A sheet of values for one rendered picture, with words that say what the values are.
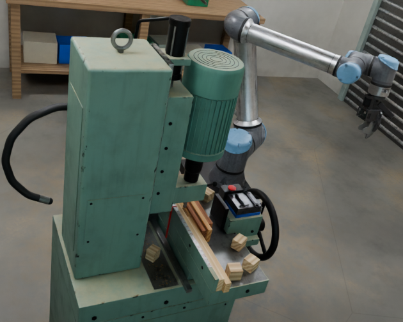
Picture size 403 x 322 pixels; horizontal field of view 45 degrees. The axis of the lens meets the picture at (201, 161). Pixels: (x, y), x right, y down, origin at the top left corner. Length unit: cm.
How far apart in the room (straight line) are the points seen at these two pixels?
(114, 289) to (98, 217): 27
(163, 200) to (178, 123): 28
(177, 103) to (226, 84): 15
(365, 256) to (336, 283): 40
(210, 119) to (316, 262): 191
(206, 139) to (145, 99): 28
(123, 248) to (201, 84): 58
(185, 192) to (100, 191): 34
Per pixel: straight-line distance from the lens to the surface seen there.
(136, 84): 126
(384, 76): 223
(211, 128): 145
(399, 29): 513
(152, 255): 169
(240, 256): 166
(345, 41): 576
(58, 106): 151
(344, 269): 323
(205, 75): 138
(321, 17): 578
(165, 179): 151
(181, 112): 139
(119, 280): 164
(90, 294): 159
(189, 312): 177
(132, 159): 137
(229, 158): 238
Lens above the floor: 200
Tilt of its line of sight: 32 degrees down
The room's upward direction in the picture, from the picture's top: 13 degrees clockwise
